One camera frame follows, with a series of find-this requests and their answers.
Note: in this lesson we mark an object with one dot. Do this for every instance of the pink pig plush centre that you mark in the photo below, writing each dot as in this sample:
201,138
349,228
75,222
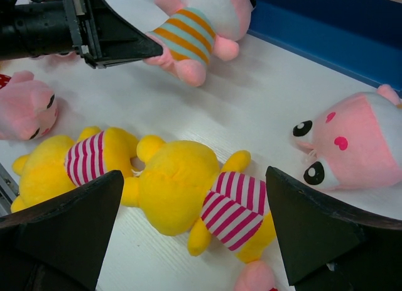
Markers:
28,107

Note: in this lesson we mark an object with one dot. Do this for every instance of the yellow bear plush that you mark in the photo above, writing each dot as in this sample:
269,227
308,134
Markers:
60,164
184,189

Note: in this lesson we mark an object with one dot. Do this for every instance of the blue wooden toy shelf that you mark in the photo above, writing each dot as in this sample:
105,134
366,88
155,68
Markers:
358,38

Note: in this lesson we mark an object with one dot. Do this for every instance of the yellow bear plush centre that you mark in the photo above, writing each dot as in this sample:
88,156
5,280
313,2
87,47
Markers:
60,164

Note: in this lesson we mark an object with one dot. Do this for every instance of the pink frog plush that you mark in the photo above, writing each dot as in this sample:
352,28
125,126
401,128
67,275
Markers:
354,144

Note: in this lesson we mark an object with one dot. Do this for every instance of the yellow bear plush right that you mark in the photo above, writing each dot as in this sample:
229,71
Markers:
184,189

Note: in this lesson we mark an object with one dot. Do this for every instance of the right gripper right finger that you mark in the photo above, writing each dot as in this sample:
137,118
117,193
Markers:
327,244

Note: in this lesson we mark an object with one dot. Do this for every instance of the pink pig plush right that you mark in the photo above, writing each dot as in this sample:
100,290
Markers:
256,276

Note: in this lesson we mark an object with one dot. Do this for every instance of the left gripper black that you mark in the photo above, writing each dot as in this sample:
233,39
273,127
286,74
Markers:
89,28

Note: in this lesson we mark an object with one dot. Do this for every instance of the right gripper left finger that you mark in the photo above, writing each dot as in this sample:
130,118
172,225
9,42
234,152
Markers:
60,244

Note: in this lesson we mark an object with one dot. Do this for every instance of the pink pig plush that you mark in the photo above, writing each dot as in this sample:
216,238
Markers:
28,107
256,276

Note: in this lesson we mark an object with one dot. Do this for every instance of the pink plush striped body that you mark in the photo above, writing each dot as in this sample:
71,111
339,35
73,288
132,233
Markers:
196,30

